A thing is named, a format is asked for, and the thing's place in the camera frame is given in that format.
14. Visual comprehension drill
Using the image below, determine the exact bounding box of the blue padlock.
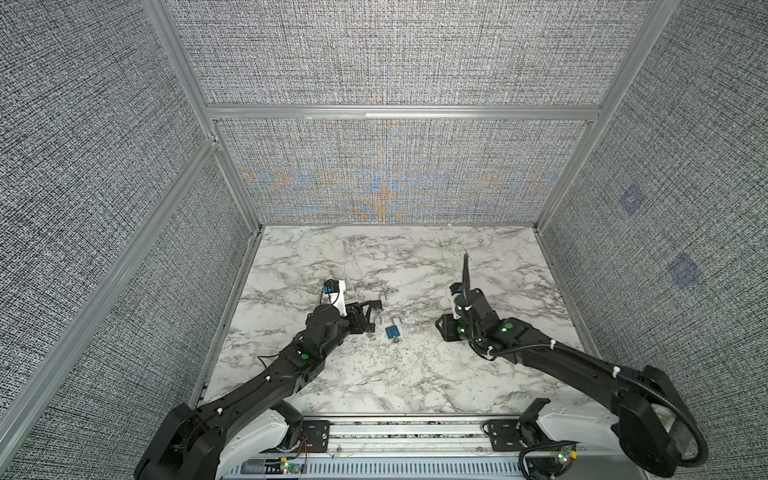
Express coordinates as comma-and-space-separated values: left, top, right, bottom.
385, 319, 402, 344

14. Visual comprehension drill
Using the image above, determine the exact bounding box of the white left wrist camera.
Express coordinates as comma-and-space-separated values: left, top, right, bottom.
320, 279, 347, 317

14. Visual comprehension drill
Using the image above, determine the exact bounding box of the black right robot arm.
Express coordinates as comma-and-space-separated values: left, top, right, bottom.
435, 283, 709, 478

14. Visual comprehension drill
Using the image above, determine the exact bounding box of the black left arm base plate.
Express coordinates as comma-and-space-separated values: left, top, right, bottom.
266, 419, 331, 455

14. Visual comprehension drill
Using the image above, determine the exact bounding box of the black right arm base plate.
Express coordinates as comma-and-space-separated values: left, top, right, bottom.
479, 418, 578, 455

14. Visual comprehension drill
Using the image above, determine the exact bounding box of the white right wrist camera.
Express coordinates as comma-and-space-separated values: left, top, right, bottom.
449, 282, 467, 321

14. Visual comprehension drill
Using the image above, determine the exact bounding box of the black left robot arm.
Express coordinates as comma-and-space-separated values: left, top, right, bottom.
134, 300, 383, 479

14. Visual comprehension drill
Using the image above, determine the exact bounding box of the aluminium front frame rail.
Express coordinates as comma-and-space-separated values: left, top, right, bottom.
149, 413, 673, 480

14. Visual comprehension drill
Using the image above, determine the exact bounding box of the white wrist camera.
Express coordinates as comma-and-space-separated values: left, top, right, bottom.
449, 282, 467, 321
320, 279, 347, 317

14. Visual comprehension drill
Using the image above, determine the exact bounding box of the black corrugated cable conduit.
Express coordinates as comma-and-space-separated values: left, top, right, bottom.
459, 251, 710, 469

